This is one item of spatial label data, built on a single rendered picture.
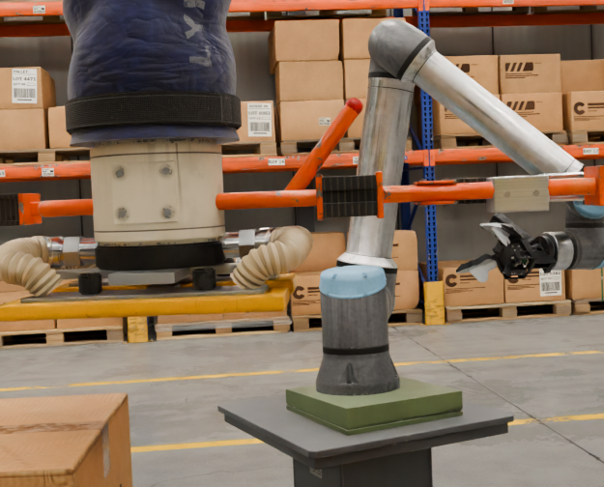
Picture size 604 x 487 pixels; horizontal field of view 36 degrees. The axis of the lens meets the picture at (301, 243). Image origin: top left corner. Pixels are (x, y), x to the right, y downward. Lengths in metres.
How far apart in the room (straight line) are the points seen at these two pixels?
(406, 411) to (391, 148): 0.63
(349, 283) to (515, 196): 0.89
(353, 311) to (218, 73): 0.97
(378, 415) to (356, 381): 0.12
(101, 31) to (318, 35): 7.43
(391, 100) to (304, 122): 6.23
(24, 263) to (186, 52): 0.32
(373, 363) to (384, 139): 0.54
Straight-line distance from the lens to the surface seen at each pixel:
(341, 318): 2.03
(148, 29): 1.14
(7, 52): 9.94
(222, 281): 1.27
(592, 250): 2.22
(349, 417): 1.91
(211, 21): 1.19
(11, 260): 1.16
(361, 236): 2.21
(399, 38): 2.11
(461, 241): 10.07
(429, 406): 2.01
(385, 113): 2.22
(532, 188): 1.19
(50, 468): 1.09
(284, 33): 8.52
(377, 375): 2.04
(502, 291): 8.89
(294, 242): 1.11
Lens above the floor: 1.24
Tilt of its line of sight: 3 degrees down
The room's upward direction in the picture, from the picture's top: 2 degrees counter-clockwise
